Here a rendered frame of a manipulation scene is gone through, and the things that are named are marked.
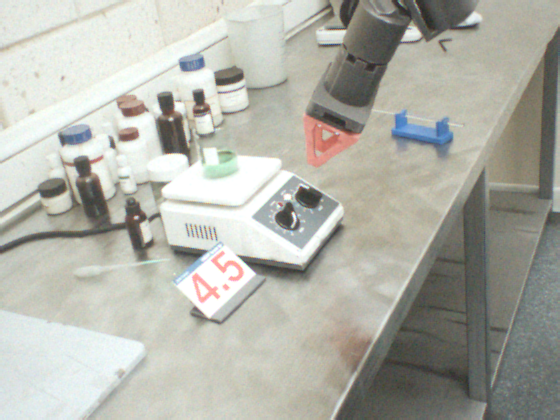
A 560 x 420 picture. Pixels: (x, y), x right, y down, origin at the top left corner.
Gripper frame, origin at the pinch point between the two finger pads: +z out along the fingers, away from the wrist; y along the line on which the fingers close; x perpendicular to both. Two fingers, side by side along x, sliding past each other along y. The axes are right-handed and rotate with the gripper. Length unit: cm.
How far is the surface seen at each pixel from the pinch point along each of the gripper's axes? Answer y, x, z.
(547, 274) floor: -94, 76, 69
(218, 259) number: 12.4, -5.5, 11.3
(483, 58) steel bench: -70, 24, 9
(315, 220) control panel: 3.4, 3.2, 7.0
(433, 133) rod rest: -28.8, 15.8, 6.9
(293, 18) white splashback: -102, -19, 33
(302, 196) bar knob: 0.7, 0.6, 6.5
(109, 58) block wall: -38, -42, 26
